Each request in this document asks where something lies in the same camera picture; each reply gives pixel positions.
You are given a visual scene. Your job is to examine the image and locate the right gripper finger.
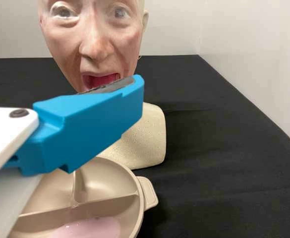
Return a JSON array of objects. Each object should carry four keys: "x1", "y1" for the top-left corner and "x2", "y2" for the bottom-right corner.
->
[{"x1": 3, "y1": 74, "x2": 145, "y2": 177}]

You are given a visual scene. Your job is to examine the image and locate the beige divided bowl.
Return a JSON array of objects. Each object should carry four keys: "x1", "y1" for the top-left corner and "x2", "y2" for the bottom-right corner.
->
[{"x1": 10, "y1": 156, "x2": 159, "y2": 238}]

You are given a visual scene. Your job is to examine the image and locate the dummy head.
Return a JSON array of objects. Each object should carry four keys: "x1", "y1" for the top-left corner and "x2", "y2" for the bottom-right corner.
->
[{"x1": 38, "y1": 0, "x2": 166, "y2": 171}]

